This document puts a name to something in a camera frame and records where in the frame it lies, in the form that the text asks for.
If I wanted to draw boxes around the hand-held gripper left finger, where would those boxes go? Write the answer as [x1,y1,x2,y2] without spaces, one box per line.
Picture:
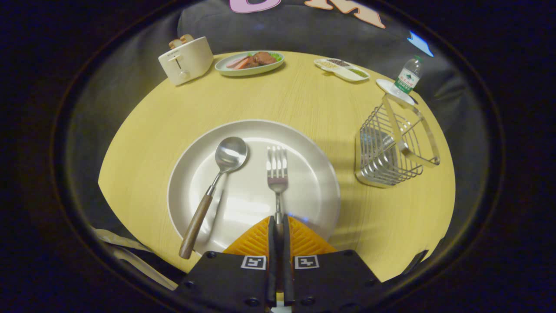
[176,216,278,313]

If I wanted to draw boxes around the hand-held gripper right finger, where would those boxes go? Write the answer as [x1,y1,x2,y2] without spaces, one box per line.
[282,214,383,313]

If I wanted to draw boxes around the silver metal fork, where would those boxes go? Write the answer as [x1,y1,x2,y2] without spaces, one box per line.
[266,146,289,244]

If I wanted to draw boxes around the large white plate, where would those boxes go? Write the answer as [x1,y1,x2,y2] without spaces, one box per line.
[167,120,341,257]

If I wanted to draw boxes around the pale green oval plate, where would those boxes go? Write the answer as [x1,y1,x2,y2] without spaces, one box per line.
[215,50,285,77]

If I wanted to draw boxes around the white divided condiment dish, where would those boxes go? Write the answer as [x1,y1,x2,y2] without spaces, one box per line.
[314,58,371,83]

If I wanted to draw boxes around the small white saucer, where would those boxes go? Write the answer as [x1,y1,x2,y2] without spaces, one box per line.
[376,79,417,106]

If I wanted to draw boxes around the pink sausage slices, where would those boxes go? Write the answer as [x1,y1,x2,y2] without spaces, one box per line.
[225,56,252,70]

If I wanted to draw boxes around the brown meat piece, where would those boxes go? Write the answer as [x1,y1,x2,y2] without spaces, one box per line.
[249,52,278,67]

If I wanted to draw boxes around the cream white toaster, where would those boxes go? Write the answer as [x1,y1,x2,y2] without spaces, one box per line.
[158,37,214,86]

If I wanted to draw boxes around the clear plastic water bottle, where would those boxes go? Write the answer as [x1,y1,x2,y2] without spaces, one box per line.
[393,55,424,95]

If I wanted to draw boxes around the wooden handled metal spoon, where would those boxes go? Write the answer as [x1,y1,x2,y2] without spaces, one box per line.
[179,137,249,260]

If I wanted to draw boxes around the cream curved chair frame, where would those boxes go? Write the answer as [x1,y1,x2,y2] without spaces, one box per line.
[90,228,179,291]

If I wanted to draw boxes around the metal wire cutlery basket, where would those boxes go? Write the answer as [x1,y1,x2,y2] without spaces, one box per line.
[355,93,441,189]

